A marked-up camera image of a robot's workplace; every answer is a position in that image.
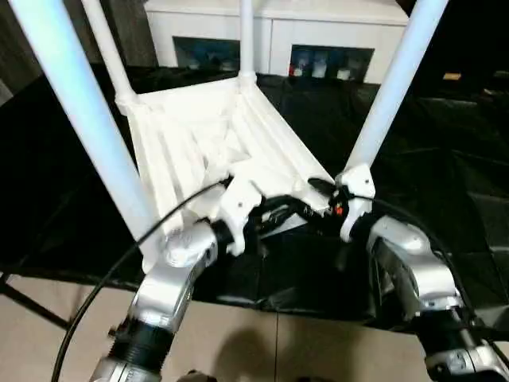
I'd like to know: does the white plastic table top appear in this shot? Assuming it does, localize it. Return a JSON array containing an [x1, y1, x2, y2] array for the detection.
[[115, 73, 343, 275]]

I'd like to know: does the white plastic table leg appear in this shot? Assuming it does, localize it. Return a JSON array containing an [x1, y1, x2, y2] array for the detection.
[[7, 0, 160, 255], [237, 0, 258, 83], [344, 0, 450, 178], [81, 0, 138, 111]]

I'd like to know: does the black plastic cover mat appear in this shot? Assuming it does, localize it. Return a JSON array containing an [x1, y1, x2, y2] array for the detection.
[[0, 61, 509, 331]]

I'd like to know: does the white sideboard with glass doors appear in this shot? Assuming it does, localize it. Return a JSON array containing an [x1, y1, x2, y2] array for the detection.
[[145, 0, 410, 84]]

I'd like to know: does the dark robot body part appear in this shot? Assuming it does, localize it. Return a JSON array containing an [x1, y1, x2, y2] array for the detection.
[[181, 369, 216, 382]]

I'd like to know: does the black tripod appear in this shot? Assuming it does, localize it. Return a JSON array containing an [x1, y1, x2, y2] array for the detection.
[[0, 272, 71, 329]]

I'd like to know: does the grey curtain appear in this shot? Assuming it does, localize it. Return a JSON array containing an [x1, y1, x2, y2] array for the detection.
[[0, 0, 156, 96]]

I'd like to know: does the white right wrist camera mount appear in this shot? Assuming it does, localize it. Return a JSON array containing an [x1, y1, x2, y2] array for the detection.
[[335, 165, 377, 244]]

